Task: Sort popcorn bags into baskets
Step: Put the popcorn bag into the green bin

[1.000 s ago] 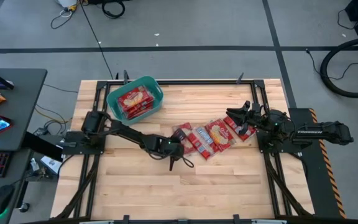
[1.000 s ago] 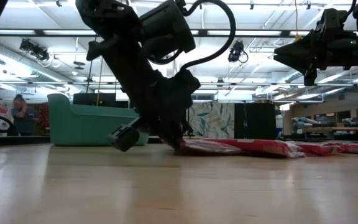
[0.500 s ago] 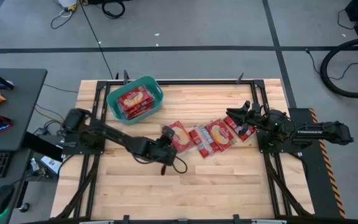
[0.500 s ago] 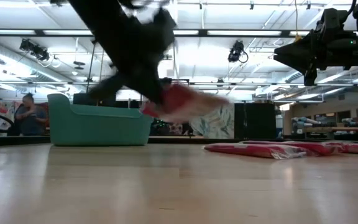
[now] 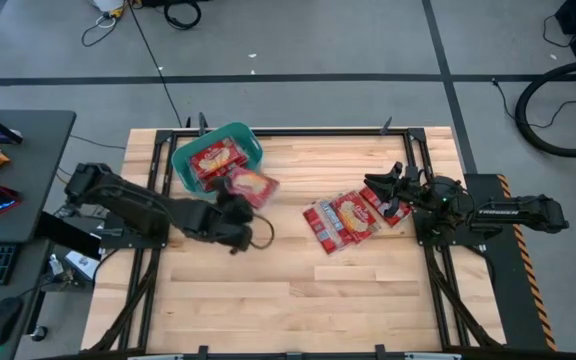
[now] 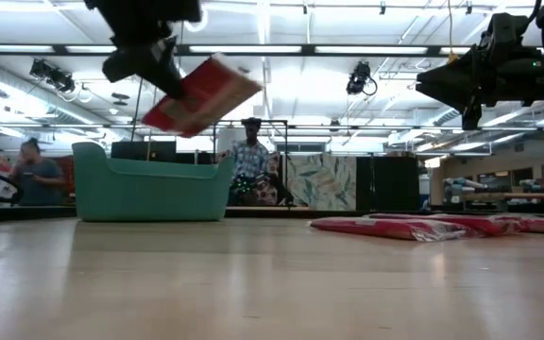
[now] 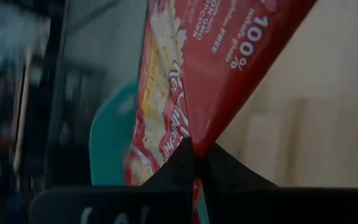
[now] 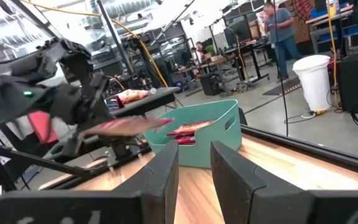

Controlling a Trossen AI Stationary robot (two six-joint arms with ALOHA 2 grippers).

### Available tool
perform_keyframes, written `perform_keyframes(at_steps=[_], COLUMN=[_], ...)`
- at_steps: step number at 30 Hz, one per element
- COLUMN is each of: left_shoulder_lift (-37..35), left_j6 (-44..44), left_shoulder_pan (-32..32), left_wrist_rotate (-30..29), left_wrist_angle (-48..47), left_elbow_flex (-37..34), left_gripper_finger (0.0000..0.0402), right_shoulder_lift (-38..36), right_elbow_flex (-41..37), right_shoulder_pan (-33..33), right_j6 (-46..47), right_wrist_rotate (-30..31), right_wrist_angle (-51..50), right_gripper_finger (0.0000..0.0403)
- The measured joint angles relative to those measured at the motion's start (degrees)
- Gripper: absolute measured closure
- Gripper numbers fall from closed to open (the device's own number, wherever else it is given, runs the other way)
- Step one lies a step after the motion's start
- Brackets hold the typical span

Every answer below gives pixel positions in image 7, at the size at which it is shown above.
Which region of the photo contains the red popcorn bag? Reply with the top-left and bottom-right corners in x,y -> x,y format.
122,0 -> 319,187

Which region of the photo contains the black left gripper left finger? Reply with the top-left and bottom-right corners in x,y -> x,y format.
29,136 -> 197,224

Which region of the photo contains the black table frame rail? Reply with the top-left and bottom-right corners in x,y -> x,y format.
44,0 -> 71,187

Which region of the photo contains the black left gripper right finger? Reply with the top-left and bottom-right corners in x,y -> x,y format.
198,142 -> 358,224

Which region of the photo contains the teal plastic basket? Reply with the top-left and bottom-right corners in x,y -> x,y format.
88,80 -> 140,187

